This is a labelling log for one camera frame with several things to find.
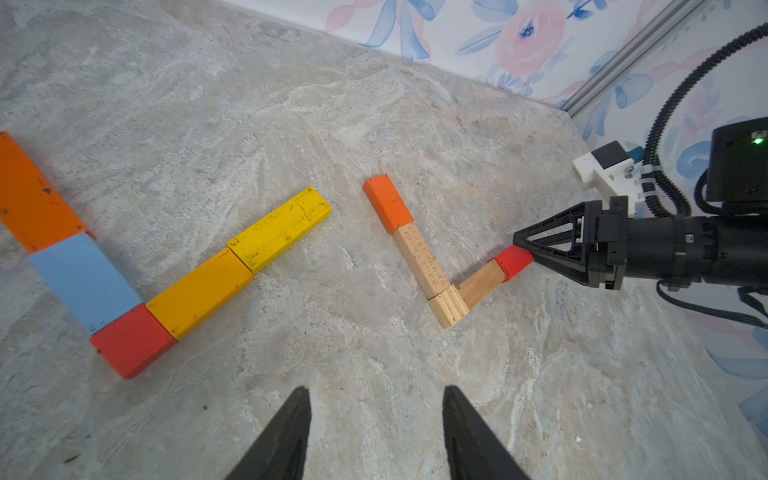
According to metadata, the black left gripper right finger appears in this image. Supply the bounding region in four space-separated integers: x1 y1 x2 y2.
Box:
442 385 530 480

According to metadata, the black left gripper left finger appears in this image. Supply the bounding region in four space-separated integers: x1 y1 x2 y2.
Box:
226 386 312 480

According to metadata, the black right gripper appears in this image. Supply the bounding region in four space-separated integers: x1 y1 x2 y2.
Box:
513 196 629 290

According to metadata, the red rectangular block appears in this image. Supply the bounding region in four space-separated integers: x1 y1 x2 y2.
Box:
494 245 534 283

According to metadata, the small natural wood cube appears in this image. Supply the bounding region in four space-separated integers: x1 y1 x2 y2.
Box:
429 285 469 329

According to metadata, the long natural wood block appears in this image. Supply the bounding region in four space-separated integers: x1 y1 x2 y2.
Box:
392 222 451 299

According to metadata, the short yellow block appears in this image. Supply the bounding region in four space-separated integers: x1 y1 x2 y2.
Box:
146 248 253 340

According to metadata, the small red block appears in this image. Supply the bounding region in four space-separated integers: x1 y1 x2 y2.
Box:
90 304 177 380

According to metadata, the orange rectangular block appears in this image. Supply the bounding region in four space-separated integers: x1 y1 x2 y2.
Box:
363 174 414 234

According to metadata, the long yellow block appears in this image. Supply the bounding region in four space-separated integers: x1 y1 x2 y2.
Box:
227 187 332 274

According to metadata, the light blue block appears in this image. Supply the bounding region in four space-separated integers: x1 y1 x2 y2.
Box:
29 233 142 335

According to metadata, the small orange block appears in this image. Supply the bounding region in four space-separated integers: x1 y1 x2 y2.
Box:
1 131 91 254

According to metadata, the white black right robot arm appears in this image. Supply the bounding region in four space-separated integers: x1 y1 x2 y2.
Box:
514 118 767 290

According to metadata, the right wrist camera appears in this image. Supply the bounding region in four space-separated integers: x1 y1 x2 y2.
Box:
572 141 644 218

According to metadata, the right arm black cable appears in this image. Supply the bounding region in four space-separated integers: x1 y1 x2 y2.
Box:
641 22 768 328

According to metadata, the aluminium corner post right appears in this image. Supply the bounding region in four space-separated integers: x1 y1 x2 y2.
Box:
561 0 706 117

